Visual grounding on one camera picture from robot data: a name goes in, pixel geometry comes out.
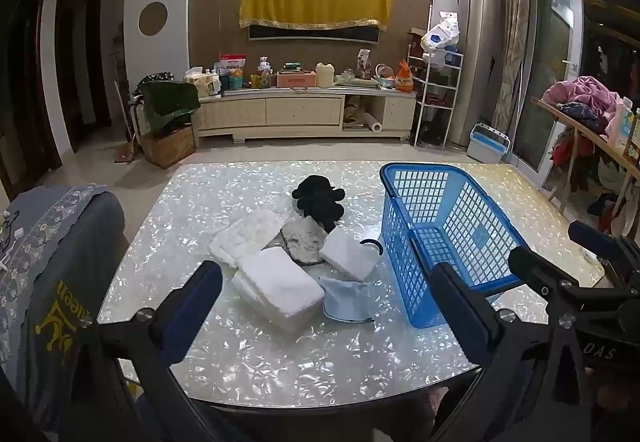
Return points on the broom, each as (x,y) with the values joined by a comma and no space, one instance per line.
(125,147)

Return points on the light blue face mask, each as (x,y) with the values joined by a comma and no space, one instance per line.
(350,303)

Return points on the pink clothes pile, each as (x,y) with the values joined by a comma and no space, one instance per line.
(582,92)

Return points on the pink box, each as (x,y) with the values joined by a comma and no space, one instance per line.
(295,79)

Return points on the grey embroidered chair cover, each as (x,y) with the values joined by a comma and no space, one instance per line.
(60,272)

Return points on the patterned curtain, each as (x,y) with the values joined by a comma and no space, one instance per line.
(512,22)

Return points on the black hair band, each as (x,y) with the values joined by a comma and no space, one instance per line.
(371,241)

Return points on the white towel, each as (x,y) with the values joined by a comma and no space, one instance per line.
(280,287)

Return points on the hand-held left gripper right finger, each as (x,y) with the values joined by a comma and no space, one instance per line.
(462,314)

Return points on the grey and white cloth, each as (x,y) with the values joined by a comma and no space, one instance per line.
(302,242)

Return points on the cardboard box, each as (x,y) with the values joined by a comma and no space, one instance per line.
(167,147)

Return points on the orange bag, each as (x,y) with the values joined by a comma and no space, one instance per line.
(404,78)

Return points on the black plush cloth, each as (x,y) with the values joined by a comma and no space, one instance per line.
(317,202)

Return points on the glass sliding door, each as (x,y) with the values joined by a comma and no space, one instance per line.
(550,62)

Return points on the white metal rack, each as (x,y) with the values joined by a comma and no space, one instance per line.
(419,87)

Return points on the white paper roll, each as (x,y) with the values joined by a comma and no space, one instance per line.
(372,122)

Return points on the cream plastic canister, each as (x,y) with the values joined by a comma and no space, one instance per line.
(325,74)

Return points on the cream television cabinet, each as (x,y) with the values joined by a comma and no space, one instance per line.
(300,109)

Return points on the tissue pack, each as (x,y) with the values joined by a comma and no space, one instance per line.
(202,82)

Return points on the red and white bag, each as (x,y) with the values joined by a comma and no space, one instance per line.
(233,64)

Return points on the white fluffy cloth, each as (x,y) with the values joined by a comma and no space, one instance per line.
(245,237)

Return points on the black wall television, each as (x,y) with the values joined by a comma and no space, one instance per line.
(310,33)

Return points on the standing air conditioner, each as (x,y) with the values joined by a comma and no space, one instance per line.
(477,47)

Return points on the dark green bag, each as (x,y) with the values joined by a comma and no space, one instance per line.
(167,99)

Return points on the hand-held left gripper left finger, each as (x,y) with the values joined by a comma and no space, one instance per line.
(192,302)

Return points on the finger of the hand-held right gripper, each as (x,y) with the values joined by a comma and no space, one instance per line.
(597,238)
(532,268)

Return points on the blue plastic basket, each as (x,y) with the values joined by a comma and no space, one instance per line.
(479,234)

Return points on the white plastic bag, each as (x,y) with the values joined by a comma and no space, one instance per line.
(440,37)

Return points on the blue and white cooler box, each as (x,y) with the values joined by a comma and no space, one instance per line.
(487,144)

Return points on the white bottle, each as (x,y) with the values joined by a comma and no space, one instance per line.
(622,124)

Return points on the wooden side table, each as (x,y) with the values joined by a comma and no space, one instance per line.
(590,134)

